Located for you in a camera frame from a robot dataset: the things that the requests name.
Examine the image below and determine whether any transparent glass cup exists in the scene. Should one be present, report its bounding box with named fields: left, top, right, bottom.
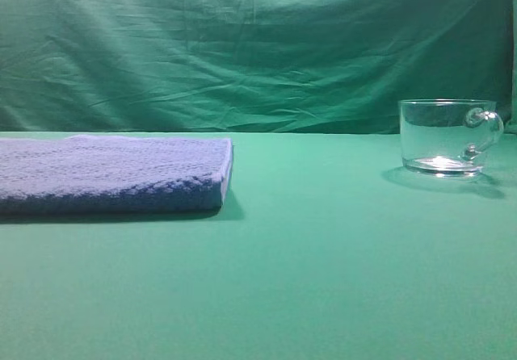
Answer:
left=398, top=98, right=504, bottom=178

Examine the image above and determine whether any blue folded towel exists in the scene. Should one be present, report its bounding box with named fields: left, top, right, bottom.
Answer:
left=1, top=135, right=233, bottom=216

